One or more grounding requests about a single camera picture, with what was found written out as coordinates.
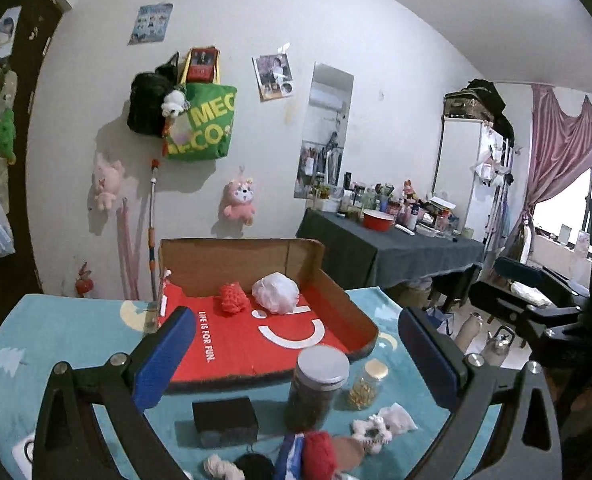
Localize pale pink plush left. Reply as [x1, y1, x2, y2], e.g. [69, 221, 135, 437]
[93, 155, 125, 211]

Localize red cardboard box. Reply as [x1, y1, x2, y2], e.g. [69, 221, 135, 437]
[158, 238, 378, 392]

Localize dark green side table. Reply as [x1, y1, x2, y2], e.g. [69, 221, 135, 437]
[296, 209, 484, 289]

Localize mop handle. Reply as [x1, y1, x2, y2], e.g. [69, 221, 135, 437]
[147, 159, 159, 301]

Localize green plush on door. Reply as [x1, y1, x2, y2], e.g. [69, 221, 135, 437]
[0, 108, 16, 165]

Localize red bowl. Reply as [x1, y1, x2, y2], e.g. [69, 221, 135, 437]
[363, 210, 396, 232]

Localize tall jar grey lid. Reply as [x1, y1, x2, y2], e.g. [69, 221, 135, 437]
[284, 344, 350, 434]

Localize black box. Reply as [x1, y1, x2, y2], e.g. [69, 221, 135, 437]
[192, 396, 259, 448]

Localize white cabinet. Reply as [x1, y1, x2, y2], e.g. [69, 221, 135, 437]
[433, 117, 512, 245]

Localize pink curtain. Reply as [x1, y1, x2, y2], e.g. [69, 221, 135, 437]
[503, 84, 592, 257]

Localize blue wall poster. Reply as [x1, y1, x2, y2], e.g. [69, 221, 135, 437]
[129, 3, 173, 44]

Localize white plush keychain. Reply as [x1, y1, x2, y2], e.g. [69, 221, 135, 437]
[161, 89, 191, 119]

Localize black bag on wall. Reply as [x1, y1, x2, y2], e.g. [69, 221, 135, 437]
[127, 52, 180, 138]

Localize red framed picture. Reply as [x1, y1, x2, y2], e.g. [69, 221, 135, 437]
[184, 47, 219, 84]

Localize red yarn ball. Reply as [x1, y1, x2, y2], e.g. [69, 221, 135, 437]
[301, 431, 337, 480]

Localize white lace puff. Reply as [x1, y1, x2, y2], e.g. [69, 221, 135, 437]
[251, 272, 300, 315]

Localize small jar gold beads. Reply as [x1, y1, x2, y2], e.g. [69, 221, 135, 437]
[348, 359, 389, 410]

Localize pink plush toy right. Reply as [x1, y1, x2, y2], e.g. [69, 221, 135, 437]
[223, 178, 256, 226]

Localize teal rug tablecloth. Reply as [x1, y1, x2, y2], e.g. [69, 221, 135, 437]
[0, 286, 507, 480]

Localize dark brown door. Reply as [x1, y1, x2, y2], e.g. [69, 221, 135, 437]
[0, 0, 64, 326]

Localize photo poster on wall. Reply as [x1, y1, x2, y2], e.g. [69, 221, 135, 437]
[253, 53, 295, 102]

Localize metal kettle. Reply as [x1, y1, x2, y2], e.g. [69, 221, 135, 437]
[480, 325, 516, 366]

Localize white fluffy scrunchie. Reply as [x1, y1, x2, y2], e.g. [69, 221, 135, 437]
[351, 415, 393, 455]

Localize photo card on door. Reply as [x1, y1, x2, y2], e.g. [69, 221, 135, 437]
[0, 6, 22, 61]

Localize round brown pad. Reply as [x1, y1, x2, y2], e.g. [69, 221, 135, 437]
[332, 436, 365, 472]

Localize wall mirror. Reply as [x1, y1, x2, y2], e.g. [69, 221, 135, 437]
[294, 63, 354, 200]

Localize red knitted puff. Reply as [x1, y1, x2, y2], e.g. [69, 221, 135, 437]
[220, 282, 250, 316]

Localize green tote bag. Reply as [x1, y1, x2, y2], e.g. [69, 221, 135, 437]
[162, 49, 237, 162]

